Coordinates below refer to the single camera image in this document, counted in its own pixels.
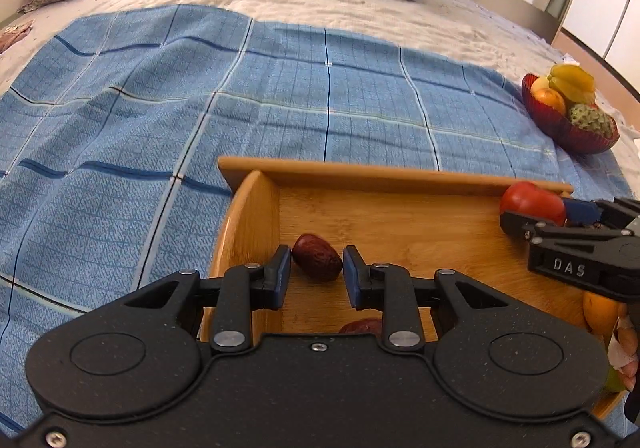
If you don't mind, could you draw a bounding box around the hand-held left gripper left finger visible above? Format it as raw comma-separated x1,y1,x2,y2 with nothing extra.
122,244,293,354

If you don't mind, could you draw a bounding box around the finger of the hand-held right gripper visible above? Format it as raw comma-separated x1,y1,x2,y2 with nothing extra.
500,210,556,243
562,197,640,231

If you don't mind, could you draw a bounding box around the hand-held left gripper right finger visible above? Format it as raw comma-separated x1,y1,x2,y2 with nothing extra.
342,244,518,354

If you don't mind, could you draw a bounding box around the red tomato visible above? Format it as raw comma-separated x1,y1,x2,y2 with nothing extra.
499,181,567,227

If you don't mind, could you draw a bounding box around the red date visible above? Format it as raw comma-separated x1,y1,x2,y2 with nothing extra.
339,319,383,335
291,234,344,283

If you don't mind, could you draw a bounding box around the orange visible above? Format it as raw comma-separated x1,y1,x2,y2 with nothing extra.
582,292,626,338

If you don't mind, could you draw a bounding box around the wooden tray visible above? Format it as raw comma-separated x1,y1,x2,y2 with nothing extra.
200,156,628,421

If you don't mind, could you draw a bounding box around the person's right hand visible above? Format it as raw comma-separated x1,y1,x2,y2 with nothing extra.
607,315,630,371

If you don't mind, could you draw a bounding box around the red glass bowl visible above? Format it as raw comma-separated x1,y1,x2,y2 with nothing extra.
521,74,621,155

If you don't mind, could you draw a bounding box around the green custard apple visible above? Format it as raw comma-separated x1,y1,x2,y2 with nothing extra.
568,102,615,139

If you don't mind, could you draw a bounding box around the small orange fruit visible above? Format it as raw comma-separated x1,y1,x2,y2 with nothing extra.
531,88,567,116

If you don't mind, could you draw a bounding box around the yellow starfruit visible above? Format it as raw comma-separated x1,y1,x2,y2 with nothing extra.
547,64,597,103

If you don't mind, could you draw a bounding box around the blue checked blanket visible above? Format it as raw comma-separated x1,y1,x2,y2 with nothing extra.
0,4,633,434

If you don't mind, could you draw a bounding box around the grey curved ledge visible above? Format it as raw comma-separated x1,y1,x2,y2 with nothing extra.
430,0,566,43

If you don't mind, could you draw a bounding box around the beige bed sheet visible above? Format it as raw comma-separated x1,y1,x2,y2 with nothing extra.
0,0,640,169

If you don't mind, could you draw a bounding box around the pink floral cloth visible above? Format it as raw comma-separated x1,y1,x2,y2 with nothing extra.
0,20,33,53

